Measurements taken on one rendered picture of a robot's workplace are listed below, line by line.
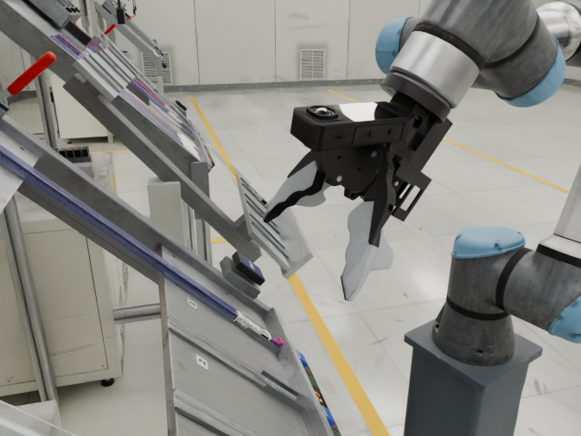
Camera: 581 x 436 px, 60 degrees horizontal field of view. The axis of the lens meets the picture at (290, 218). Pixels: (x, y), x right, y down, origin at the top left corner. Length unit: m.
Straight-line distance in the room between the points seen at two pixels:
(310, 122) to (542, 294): 0.55
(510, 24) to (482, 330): 0.60
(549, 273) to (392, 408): 0.94
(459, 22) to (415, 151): 0.12
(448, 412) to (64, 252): 1.08
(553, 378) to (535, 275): 1.12
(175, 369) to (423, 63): 0.35
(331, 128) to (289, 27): 7.90
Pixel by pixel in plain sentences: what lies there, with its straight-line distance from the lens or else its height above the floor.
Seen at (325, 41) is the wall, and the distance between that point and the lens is 8.51.
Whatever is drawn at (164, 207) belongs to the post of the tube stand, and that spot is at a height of 0.80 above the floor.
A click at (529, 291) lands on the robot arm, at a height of 0.73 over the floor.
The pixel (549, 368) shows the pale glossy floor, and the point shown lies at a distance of 2.03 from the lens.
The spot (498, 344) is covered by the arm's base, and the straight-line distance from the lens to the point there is 1.00.
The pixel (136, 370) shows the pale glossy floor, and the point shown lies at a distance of 1.89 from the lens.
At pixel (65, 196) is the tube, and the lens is 0.58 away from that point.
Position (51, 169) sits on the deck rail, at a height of 0.97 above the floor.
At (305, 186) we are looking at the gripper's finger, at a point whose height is 0.97.
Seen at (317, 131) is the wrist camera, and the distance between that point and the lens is 0.43.
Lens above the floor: 1.14
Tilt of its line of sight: 22 degrees down
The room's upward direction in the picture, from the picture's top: straight up
